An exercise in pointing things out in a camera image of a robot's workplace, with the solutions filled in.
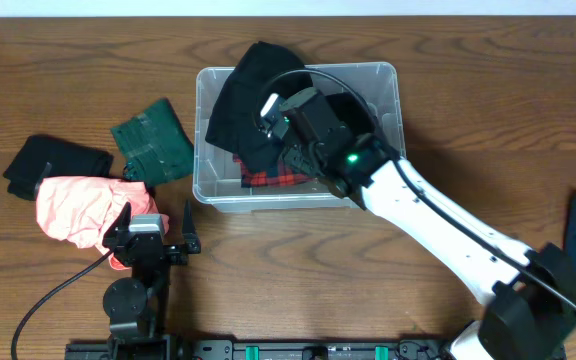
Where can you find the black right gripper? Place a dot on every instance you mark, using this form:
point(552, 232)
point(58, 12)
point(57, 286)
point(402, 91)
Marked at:
point(298, 156)

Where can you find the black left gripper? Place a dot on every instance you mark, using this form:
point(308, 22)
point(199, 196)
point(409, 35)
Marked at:
point(169, 250)

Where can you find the red black plaid cloth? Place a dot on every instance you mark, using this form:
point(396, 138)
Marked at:
point(277, 176)

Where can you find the black garment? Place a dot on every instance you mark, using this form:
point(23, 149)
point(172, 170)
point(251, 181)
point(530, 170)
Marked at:
point(231, 125)

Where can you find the salmon pink cloth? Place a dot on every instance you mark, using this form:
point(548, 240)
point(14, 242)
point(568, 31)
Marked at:
point(81, 209)

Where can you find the dark green cloth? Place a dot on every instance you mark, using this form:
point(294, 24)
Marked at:
point(155, 146)

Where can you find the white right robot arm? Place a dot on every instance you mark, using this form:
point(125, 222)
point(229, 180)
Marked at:
point(529, 296)

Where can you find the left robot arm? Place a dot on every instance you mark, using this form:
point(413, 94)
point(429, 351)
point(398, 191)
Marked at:
point(137, 305)

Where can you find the clear plastic storage bin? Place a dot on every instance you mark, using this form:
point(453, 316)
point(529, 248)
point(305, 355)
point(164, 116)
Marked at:
point(217, 177)

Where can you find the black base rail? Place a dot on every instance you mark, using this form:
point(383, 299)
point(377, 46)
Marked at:
point(268, 350)

